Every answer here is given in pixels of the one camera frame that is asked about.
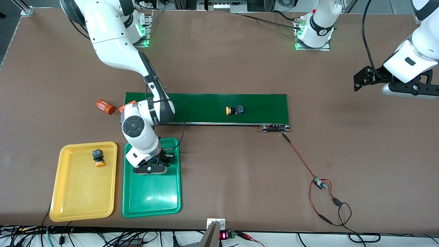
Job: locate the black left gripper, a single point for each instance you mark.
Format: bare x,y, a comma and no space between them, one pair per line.
378,75

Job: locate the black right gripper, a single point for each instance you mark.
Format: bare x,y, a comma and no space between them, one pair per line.
166,155

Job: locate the green push button switch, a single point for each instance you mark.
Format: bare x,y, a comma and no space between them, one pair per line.
167,159

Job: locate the orange printed cylinder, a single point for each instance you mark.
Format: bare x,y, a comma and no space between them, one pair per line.
123,107
106,106

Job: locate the yellow mushroom push button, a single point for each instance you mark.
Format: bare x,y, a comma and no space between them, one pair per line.
98,158
235,110

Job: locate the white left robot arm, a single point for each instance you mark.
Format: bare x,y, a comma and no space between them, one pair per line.
322,20

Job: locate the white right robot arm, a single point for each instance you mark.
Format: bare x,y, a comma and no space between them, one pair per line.
109,34

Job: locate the green plastic tray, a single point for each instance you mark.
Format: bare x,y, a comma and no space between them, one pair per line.
151,195

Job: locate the green conveyor belt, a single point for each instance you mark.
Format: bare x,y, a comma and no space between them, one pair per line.
205,108

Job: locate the grey metal bar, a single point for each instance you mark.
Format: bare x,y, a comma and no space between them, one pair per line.
210,236

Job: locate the yellow plastic tray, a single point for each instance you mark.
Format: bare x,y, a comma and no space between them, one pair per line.
84,192

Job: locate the red digit display module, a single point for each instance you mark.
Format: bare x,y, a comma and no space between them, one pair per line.
224,235

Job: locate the red alligator clip lead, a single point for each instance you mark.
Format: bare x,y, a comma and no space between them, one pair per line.
245,235

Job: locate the small controller circuit board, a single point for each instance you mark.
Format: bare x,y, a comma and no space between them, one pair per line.
320,183

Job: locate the metal device with light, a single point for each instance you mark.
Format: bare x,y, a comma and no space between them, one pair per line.
221,6

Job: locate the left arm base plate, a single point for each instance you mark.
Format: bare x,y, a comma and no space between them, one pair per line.
308,49

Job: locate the silver mounting bracket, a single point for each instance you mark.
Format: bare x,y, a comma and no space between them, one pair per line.
221,221

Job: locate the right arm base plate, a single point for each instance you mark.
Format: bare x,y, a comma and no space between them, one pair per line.
148,37

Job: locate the aluminium frame extrusion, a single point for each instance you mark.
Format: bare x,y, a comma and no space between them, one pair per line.
24,7

